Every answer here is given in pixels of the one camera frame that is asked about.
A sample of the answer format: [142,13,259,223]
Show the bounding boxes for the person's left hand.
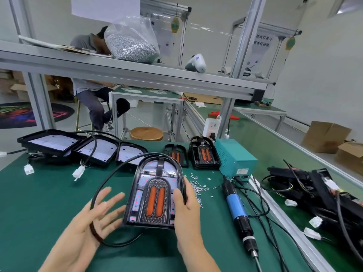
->
[38,187,127,272]

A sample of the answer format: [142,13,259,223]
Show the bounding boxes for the person's right hand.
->
[173,178,206,251]

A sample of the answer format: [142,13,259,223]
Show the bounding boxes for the black lamp with orange lenses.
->
[123,156,188,230]

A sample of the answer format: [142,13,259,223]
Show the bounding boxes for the person's right forearm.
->
[178,243,221,272]

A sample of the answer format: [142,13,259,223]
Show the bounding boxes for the scattered small silver screws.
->
[184,173,222,209]

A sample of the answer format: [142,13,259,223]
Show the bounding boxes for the flat black orange lens cover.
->
[164,144,189,168]

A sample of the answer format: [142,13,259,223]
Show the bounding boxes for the black lamp housing white board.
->
[115,141,148,171]
[17,129,86,164]
[72,135,120,168]

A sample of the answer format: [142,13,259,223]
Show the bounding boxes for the tall black orange lens cover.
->
[188,136,221,170]

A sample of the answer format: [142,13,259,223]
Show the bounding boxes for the blue black electric screwdriver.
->
[221,176,263,272]

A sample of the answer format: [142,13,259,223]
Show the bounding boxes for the teal power supply box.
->
[215,139,259,182]

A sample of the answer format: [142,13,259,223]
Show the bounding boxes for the round wooden stool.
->
[130,126,164,141]

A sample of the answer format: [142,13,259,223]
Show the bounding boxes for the white power socket strip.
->
[202,117,222,140]

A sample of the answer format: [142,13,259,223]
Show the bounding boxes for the red hand tool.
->
[208,110,240,121]

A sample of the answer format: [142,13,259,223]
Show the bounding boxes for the brown cardboard tray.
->
[184,92,223,105]

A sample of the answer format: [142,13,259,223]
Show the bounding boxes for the green top metal workbench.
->
[109,87,185,140]

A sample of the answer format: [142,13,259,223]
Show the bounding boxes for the small green top table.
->
[233,102,287,132]

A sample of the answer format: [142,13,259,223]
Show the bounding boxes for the round colourful rug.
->
[0,101,75,129]

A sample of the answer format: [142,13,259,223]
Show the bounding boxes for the pile of black lamp assemblies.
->
[261,159,363,257]

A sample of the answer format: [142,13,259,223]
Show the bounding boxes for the white handheld device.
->
[185,53,207,73]

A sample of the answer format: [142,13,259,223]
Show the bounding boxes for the stack of brown cardboard boxes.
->
[0,69,58,102]

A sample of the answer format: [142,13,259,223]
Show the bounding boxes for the white black device on shelf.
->
[221,64,268,80]

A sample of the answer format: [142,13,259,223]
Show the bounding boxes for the clear plastic bag of screws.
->
[104,16,161,64]

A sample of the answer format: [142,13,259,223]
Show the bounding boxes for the flat cardboard sheets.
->
[18,35,114,59]

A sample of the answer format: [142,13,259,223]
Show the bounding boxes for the open brown cardboard box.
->
[301,121,352,154]
[334,141,363,176]

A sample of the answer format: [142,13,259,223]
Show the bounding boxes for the white printed sign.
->
[150,12,174,57]
[250,32,278,72]

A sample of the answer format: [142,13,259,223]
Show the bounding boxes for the white hanging paper sheet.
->
[71,0,141,23]

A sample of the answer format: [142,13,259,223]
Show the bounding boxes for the black lamp cable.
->
[89,152,188,248]

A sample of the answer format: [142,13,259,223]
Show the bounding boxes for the black screwdriver cables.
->
[234,175,315,272]

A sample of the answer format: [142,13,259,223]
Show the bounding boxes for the aluminium shelf frame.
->
[0,0,276,139]

